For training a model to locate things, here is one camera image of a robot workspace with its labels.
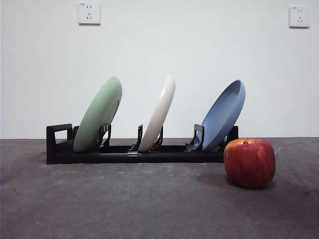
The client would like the light green round plate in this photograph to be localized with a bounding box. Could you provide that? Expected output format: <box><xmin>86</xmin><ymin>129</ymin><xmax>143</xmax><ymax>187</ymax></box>
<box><xmin>73</xmin><ymin>76</ymin><xmax>123</xmax><ymax>153</ymax></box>

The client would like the red apple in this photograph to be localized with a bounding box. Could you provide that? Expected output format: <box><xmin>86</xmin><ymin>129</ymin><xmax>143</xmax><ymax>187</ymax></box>
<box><xmin>223</xmin><ymin>138</ymin><xmax>277</xmax><ymax>189</ymax></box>

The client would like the cream white round plate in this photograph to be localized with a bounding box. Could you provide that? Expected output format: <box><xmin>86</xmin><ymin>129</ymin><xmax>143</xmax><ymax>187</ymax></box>
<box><xmin>138</xmin><ymin>74</ymin><xmax>176</xmax><ymax>152</ymax></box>

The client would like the black plate rack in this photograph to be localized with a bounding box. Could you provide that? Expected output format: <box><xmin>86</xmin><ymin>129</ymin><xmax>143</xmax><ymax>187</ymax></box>
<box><xmin>46</xmin><ymin>123</ymin><xmax>239</xmax><ymax>165</ymax></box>

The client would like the blue round plate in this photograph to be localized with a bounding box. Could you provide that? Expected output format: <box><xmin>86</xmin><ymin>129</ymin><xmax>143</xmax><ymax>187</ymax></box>
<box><xmin>200</xmin><ymin>79</ymin><xmax>246</xmax><ymax>151</ymax></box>

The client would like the white wall socket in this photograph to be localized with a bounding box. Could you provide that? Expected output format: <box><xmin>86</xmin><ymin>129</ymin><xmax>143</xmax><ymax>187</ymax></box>
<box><xmin>289</xmin><ymin>5</ymin><xmax>311</xmax><ymax>28</ymax></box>
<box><xmin>79</xmin><ymin>2</ymin><xmax>101</xmax><ymax>25</ymax></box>

